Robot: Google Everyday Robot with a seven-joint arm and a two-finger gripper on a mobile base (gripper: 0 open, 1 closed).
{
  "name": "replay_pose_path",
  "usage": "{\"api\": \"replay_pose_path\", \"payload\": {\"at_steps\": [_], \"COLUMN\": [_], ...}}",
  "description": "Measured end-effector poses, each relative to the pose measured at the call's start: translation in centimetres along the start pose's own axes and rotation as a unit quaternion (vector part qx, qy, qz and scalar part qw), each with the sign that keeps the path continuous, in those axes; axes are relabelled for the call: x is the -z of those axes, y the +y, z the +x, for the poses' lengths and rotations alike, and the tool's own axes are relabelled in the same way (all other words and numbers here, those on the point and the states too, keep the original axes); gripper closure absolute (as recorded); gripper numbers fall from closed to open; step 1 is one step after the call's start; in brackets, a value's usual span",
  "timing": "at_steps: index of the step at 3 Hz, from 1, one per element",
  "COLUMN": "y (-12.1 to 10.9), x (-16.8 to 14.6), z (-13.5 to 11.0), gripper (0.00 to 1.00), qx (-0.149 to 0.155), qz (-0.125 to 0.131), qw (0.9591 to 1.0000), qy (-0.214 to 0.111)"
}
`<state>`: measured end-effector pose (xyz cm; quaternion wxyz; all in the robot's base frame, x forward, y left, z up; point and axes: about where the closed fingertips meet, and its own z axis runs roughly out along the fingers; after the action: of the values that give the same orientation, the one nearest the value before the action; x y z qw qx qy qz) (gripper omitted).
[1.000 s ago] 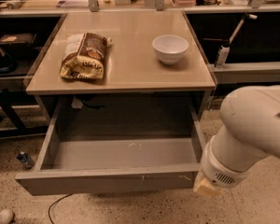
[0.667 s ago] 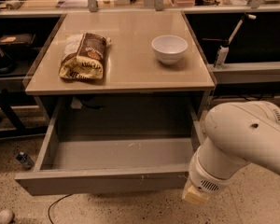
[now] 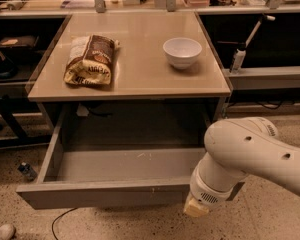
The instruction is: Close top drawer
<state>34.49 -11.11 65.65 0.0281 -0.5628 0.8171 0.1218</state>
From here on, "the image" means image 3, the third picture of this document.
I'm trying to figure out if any grey top drawer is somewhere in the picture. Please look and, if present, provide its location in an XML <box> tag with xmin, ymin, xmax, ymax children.
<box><xmin>16</xmin><ymin>107</ymin><xmax>246</xmax><ymax>211</ymax></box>

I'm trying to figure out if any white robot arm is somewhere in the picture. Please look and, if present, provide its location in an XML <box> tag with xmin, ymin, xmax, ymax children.
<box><xmin>184</xmin><ymin>117</ymin><xmax>300</xmax><ymax>217</ymax></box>

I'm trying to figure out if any grey cabinet with tan top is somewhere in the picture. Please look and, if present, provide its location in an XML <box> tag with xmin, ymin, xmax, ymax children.
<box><xmin>25</xmin><ymin>11</ymin><xmax>234</xmax><ymax>132</ymax></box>

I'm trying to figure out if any white ceramic bowl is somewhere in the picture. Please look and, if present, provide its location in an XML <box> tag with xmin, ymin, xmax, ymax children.
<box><xmin>163</xmin><ymin>37</ymin><xmax>202</xmax><ymax>69</ymax></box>

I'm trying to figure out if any brown yellow chip bag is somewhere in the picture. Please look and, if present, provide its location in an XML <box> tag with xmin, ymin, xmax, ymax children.
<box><xmin>63</xmin><ymin>35</ymin><xmax>120</xmax><ymax>86</ymax></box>

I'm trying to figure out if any black headset on shelf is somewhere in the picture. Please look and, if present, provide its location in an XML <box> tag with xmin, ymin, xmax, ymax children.
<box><xmin>0</xmin><ymin>51</ymin><xmax>18</xmax><ymax>79</ymax></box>

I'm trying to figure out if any black floor cable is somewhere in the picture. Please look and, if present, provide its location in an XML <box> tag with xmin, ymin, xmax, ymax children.
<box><xmin>51</xmin><ymin>207</ymin><xmax>79</xmax><ymax>240</ymax></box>

